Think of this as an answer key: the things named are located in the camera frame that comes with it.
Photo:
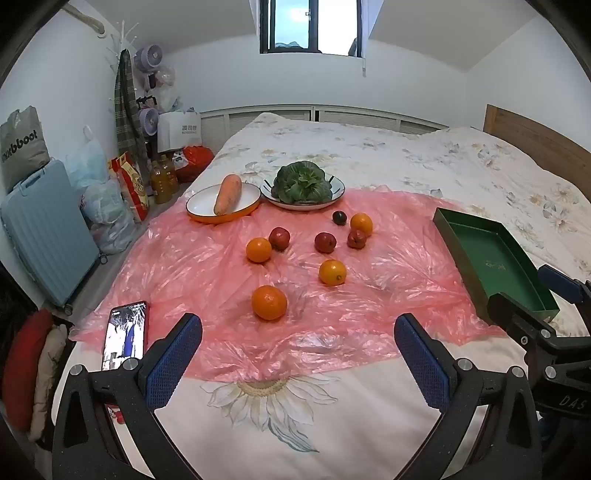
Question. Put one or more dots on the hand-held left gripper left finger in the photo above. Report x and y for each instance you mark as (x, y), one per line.
(175, 360)

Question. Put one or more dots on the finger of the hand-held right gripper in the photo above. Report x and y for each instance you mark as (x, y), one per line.
(519, 316)
(561, 282)

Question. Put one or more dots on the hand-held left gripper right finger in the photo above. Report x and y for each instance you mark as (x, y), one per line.
(425, 364)

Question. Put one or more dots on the green tray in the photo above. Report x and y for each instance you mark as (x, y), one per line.
(489, 258)

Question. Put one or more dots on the orange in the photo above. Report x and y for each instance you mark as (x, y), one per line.
(269, 302)
(258, 249)
(332, 272)
(361, 224)

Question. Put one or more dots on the red apple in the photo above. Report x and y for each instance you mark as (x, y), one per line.
(325, 242)
(357, 239)
(279, 238)

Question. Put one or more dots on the smartphone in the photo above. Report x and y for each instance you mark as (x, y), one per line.
(124, 332)

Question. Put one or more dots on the pink plastic sheet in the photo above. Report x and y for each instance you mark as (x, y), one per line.
(369, 314)

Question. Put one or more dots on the beige cushion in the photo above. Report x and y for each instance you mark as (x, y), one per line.
(48, 369)

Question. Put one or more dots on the wooden headboard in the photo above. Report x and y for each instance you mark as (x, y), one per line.
(531, 138)

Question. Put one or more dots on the red cushion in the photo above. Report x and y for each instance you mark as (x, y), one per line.
(25, 364)

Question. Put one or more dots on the orange rimmed white plate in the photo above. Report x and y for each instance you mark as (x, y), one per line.
(199, 205)

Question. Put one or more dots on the white plastic bag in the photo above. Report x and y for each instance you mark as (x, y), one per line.
(106, 217)

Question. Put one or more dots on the dark plum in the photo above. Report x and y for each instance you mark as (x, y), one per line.
(340, 218)

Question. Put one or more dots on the carrot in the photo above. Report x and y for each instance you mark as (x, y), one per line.
(227, 194)

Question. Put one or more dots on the cooking oil bottle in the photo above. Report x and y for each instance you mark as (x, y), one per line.
(161, 184)
(170, 173)

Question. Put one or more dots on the yellow red rice bag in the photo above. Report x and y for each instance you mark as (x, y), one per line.
(131, 184)

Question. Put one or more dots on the light blue suitcase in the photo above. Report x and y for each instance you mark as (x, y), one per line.
(41, 230)

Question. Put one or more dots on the blue rimmed white plate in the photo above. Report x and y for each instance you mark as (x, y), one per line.
(337, 187)

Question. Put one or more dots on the red plastic bag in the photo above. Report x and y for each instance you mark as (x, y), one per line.
(198, 159)

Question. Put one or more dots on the green leafy vegetable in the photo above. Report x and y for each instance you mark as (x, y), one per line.
(301, 183)

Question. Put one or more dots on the pale blue plastic bag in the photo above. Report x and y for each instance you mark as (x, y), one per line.
(85, 159)

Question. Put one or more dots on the white paper bag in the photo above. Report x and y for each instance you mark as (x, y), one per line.
(180, 131)

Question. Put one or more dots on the purple fan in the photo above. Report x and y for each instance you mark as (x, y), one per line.
(148, 119)
(150, 57)

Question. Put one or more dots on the white radiator cover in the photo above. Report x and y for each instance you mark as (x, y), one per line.
(351, 117)

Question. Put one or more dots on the plaid scarf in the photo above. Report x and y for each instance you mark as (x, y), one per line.
(123, 106)

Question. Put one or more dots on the grey shopping bag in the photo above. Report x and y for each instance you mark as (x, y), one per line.
(23, 147)

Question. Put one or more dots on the clear plastic bag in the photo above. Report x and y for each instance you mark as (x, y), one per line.
(165, 81)

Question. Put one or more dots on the white coat rack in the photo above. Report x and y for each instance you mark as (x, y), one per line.
(122, 41)

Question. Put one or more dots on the window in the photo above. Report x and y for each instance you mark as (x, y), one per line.
(295, 23)

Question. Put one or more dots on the beige curved wall fixture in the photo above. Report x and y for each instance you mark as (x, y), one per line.
(87, 16)

